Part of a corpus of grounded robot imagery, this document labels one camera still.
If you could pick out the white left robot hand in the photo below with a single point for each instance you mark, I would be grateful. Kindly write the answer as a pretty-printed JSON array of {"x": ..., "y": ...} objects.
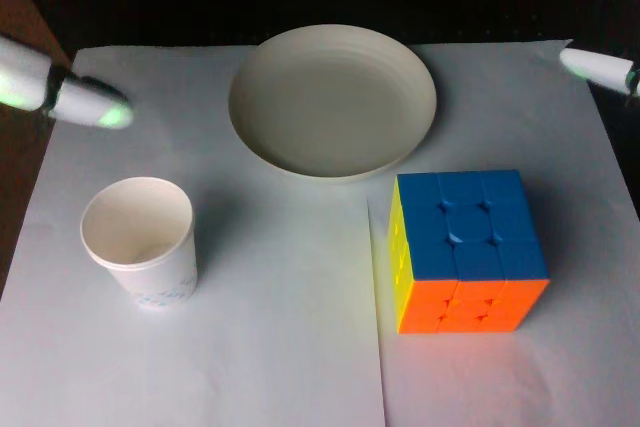
[{"x": 75, "y": 102}]

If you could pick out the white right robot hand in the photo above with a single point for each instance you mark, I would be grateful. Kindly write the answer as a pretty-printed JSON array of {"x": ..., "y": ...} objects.
[{"x": 600, "y": 69}]

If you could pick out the white paper cup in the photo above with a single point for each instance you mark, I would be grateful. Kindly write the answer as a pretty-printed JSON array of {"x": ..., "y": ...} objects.
[{"x": 135, "y": 227}]

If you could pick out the colourful puzzle cube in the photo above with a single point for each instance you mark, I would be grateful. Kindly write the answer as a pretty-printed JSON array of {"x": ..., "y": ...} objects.
[{"x": 470, "y": 227}]

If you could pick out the round cream plate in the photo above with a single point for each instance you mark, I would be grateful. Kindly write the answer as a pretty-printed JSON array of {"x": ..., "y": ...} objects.
[{"x": 330, "y": 97}]

